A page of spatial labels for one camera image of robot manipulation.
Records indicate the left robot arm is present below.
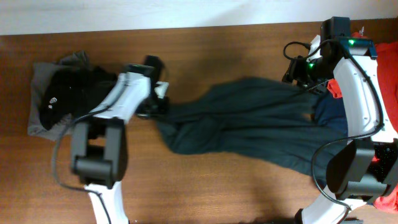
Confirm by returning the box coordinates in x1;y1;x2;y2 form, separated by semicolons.
70;55;169;223

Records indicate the dark green Nike t-shirt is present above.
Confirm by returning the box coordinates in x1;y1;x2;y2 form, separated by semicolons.
156;78;347;186

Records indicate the grey folded garment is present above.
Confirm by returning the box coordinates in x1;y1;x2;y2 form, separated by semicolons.
27;50;92;141

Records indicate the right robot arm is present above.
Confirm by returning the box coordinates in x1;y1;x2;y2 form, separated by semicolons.
283;17;397;223

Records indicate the red garment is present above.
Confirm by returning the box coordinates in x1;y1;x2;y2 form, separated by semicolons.
327;41;397;214

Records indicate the blue garment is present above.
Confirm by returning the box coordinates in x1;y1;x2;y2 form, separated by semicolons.
313;93;348;136

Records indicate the black folded garment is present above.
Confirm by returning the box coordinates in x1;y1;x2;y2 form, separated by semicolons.
39;67;117;130

